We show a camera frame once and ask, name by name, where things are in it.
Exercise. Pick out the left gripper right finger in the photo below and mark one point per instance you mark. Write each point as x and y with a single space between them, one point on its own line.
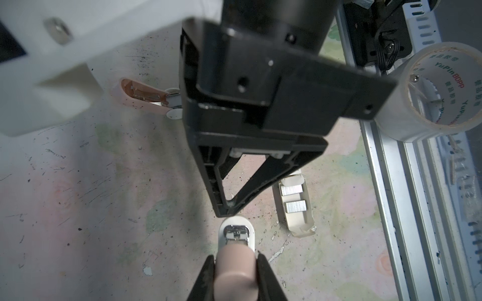
269 287

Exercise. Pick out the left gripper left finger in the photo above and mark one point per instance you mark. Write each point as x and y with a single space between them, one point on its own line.
203 289

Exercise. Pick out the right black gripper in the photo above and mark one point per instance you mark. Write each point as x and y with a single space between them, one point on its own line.
244 91

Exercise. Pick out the pink stapler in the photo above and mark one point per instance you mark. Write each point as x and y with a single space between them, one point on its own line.
141 96
235 276

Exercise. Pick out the white staple box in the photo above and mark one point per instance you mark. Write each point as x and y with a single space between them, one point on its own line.
293 205

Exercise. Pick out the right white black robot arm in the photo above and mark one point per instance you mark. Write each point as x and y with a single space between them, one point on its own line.
303 24

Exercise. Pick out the clear tape roll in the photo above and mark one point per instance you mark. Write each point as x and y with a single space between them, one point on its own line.
438 93

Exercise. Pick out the aluminium front rail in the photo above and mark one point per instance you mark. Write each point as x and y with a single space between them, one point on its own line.
399 203

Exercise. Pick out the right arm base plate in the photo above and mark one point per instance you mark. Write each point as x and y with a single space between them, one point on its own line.
378 34

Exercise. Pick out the white slotted cable duct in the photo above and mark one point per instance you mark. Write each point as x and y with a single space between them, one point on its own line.
444 186

